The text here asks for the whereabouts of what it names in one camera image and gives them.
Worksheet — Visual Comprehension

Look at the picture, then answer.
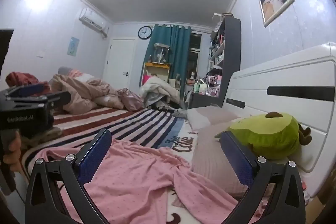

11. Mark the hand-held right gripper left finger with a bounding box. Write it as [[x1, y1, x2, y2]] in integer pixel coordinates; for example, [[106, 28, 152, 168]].
[[24, 128, 113, 224]]

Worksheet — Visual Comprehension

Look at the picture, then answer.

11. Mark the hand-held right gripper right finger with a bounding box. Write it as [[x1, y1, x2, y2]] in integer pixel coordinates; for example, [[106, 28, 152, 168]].
[[220, 131, 306, 224]]

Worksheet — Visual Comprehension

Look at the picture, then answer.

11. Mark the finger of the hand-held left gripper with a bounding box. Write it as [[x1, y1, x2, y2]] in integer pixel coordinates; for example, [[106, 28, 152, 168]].
[[12, 91, 72, 112], [5, 83, 45, 100]]

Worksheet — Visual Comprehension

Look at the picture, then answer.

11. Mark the pink dotted garment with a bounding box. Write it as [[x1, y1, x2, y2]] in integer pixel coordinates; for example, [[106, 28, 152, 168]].
[[39, 139, 263, 224]]

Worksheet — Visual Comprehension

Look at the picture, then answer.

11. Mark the person's left hand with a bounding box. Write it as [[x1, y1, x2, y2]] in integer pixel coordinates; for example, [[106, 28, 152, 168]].
[[4, 131, 22, 173]]

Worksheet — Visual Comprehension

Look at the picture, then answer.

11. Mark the red garment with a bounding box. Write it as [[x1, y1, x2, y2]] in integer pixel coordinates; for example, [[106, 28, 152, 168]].
[[6, 72, 50, 90]]

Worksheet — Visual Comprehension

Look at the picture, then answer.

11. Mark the beige duvet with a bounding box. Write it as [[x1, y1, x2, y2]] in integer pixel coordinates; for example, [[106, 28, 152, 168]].
[[51, 73, 125, 115]]

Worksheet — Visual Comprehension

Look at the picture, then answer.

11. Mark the large pink pillow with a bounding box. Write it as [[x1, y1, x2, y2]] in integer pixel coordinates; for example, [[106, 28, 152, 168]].
[[192, 124, 250, 197]]

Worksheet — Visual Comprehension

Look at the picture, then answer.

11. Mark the olive garment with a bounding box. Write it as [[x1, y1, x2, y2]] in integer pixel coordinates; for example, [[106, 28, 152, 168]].
[[22, 126, 63, 148]]

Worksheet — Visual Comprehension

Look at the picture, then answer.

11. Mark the green avocado plush toy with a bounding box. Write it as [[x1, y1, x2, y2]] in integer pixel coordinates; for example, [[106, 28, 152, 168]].
[[215, 112, 311, 160]]

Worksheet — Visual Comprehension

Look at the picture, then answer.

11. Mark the small pink pillow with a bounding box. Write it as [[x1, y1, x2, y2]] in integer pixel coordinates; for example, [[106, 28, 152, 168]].
[[187, 106, 240, 131]]

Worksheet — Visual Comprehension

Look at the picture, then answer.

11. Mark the dark desk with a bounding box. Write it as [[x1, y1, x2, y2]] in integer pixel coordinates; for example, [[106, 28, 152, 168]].
[[189, 91, 223, 110]]

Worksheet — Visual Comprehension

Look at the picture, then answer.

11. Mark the pink shiny cloth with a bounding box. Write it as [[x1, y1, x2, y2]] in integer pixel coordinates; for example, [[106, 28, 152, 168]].
[[117, 88, 144, 111]]

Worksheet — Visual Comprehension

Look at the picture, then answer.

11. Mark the white door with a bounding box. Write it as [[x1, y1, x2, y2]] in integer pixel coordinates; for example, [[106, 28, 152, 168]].
[[103, 39, 137, 90]]

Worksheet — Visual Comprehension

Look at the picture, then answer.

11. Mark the white air conditioner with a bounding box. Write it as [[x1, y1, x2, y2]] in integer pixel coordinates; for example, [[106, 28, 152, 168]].
[[79, 7, 109, 37]]

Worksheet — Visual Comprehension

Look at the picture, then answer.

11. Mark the white bedding pile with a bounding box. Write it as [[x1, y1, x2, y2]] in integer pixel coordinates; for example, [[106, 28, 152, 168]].
[[139, 76, 181, 109]]

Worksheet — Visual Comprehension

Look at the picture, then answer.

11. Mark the white bed headboard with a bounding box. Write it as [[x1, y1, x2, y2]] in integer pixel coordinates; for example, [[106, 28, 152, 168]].
[[223, 42, 336, 198]]

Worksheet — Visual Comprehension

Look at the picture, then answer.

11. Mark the dark tall bookshelf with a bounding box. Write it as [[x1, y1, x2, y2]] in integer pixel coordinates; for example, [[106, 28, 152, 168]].
[[207, 13, 241, 106]]

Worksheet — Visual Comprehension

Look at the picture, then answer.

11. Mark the yellow cabinet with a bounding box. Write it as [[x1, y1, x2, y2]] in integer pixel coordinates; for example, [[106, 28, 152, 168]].
[[143, 62, 171, 85]]

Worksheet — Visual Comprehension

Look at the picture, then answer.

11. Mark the glass display case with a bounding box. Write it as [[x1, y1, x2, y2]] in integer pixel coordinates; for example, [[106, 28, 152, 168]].
[[153, 43, 171, 64]]

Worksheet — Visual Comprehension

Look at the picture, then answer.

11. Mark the window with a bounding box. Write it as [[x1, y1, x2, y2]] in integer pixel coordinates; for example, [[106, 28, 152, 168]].
[[188, 33, 202, 77]]

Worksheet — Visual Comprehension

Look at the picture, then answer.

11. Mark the teal curtain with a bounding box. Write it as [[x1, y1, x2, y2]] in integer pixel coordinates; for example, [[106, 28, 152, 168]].
[[143, 24, 192, 109]]

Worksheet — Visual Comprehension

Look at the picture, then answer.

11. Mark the light blue wall poster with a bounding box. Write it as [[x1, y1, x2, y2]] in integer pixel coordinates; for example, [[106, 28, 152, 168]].
[[68, 37, 80, 56]]

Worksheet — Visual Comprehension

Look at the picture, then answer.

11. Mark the round wall clock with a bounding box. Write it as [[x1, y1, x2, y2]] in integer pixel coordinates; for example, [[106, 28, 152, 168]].
[[138, 26, 153, 39]]

